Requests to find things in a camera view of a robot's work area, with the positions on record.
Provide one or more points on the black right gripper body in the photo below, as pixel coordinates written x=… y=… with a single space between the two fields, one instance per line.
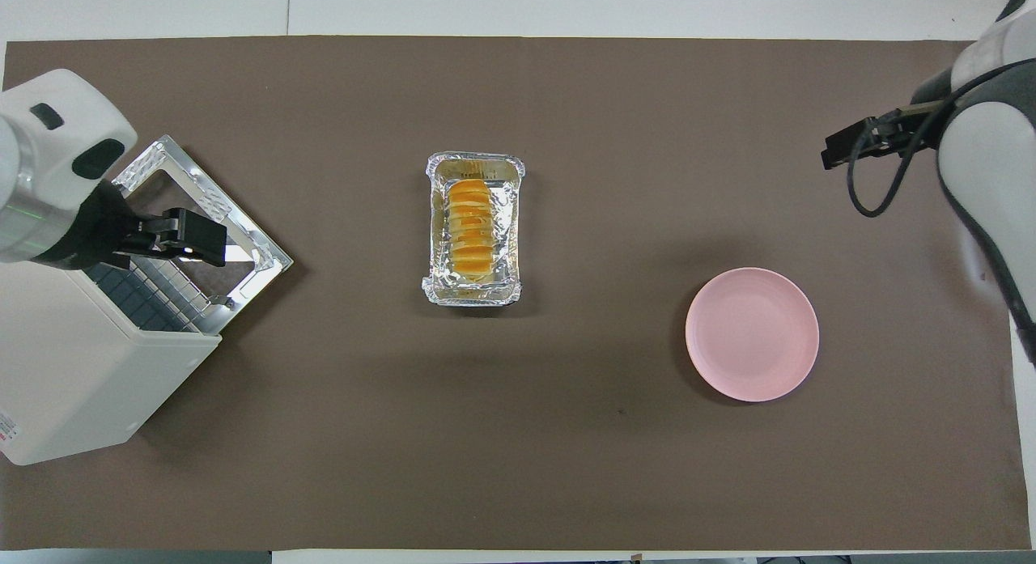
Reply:
x=927 y=135

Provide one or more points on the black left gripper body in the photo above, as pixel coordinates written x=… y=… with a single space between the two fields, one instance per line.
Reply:
x=85 y=228

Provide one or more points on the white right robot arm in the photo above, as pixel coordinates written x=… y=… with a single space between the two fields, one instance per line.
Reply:
x=991 y=159

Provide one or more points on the aluminium foil tray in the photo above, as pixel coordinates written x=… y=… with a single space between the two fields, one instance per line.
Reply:
x=435 y=289

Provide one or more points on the pink round plate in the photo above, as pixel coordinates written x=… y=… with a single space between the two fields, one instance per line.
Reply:
x=753 y=335

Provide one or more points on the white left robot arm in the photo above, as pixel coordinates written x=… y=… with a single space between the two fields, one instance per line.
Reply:
x=48 y=151

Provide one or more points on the glass oven door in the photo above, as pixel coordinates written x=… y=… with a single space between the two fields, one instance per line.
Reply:
x=259 y=252

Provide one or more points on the cream toaster oven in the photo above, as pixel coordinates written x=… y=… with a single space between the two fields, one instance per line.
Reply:
x=81 y=378

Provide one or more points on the brown table mat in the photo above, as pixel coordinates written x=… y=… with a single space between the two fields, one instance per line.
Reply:
x=566 y=426

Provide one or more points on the yellow sliced bread loaf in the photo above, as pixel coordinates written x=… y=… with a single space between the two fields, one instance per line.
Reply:
x=471 y=232

